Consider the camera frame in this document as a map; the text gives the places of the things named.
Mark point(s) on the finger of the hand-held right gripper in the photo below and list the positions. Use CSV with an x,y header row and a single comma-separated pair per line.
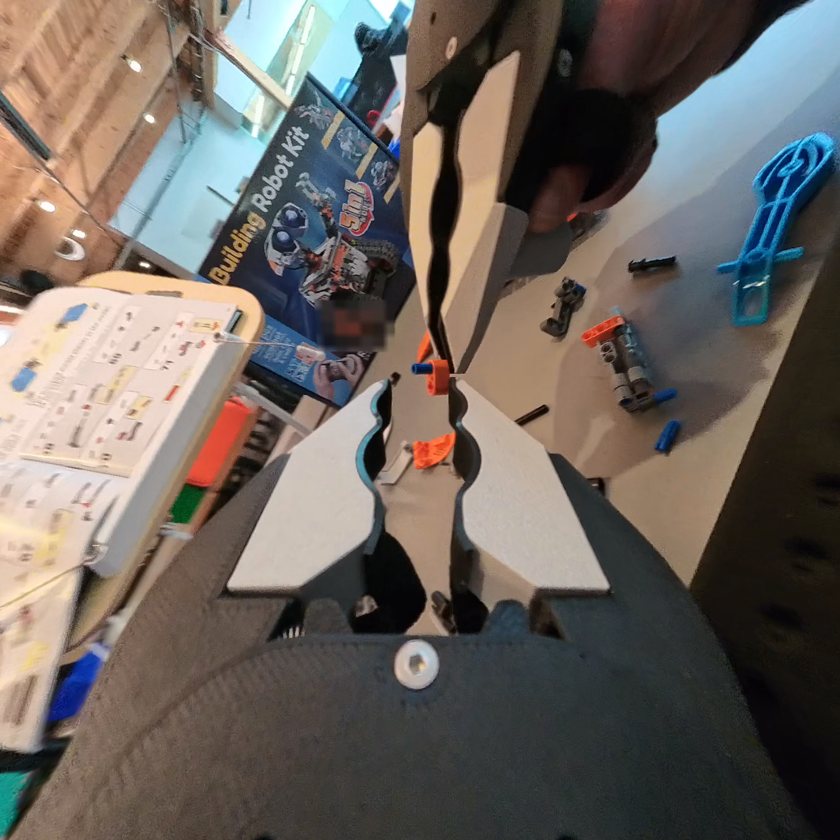
x,y
422,197
485,151

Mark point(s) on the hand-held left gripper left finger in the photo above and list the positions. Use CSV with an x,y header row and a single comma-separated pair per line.
x,y
308,518

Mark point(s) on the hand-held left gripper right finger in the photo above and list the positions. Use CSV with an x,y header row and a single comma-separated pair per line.
x,y
531,518

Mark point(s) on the orange connector brick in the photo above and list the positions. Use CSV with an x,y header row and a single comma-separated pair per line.
x,y
438,377

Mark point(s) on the person's right forearm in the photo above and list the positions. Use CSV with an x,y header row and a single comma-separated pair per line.
x,y
778,14

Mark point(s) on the person's right hand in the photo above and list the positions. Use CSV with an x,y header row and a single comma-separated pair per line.
x,y
656,46

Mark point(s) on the black axle rod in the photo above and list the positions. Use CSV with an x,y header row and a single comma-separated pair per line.
x,y
531,414

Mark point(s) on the grey curved panel brick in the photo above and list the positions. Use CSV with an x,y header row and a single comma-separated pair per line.
x,y
397,463

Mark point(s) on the orange storage box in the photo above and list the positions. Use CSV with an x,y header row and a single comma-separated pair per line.
x,y
220,439

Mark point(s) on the orange curved panel brick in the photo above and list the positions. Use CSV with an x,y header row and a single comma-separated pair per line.
x,y
430,453

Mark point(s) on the green storage box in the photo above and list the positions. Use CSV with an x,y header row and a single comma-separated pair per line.
x,y
184,505

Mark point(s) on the blue robot kit box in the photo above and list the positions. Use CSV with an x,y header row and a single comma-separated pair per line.
x,y
295,216

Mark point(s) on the white book stand base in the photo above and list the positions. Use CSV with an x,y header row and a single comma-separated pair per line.
x,y
164,499

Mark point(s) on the blue connector pin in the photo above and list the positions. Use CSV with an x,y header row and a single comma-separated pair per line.
x,y
667,436

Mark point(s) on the dark grey connector piece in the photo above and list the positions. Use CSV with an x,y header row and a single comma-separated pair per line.
x,y
563,308

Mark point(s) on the grey brick assembly orange beam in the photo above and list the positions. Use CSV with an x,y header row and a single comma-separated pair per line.
x,y
630,367

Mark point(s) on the black long pin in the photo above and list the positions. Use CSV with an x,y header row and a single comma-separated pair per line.
x,y
653,264

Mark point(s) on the black dimpled pad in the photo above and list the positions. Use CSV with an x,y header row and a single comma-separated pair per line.
x,y
787,525

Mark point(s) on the instruction booklet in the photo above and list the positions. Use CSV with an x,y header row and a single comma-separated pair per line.
x,y
98,367

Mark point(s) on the light blue brick separator tool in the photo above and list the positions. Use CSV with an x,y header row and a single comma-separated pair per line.
x,y
754,259

